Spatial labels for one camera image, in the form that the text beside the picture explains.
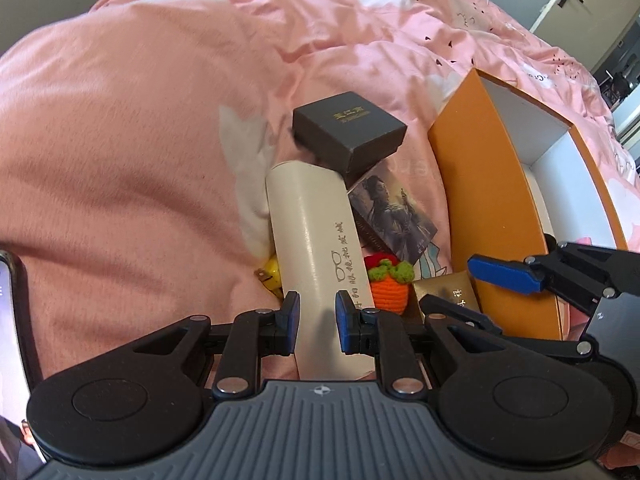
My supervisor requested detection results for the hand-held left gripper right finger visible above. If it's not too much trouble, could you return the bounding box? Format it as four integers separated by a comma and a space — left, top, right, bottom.
335, 289, 507, 401

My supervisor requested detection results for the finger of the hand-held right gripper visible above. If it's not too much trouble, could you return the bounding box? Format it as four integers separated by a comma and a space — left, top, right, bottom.
419, 294, 601, 362
467, 241, 640, 314

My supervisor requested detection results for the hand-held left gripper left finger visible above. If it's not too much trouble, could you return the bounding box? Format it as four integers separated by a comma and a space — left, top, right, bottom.
125, 290, 302, 401

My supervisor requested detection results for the small gold box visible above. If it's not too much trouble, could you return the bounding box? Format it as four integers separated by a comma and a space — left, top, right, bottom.
411, 271, 481, 328

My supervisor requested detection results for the orange crochet persimmon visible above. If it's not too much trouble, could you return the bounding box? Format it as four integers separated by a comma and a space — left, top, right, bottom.
363, 254, 416, 316

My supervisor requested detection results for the orange cardboard box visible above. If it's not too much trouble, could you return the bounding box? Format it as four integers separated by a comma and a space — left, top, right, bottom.
427, 67, 630, 343

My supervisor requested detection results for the white glasses case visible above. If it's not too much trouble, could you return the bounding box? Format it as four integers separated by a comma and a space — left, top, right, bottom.
264, 159, 381, 380

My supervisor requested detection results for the picture card pack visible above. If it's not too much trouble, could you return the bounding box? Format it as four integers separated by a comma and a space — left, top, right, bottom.
347, 161, 438, 263

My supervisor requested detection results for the small black gift box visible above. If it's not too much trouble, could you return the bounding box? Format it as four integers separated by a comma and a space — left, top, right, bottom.
291, 91, 408, 173

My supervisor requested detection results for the yellow tape measure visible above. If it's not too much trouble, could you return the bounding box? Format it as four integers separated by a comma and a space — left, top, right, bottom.
257, 255, 285, 298

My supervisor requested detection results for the pink printed duvet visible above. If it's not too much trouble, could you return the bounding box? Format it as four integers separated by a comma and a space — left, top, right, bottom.
0, 0, 640, 480

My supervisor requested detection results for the smartphone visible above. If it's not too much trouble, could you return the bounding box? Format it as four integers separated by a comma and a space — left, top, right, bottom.
0, 249, 48, 466

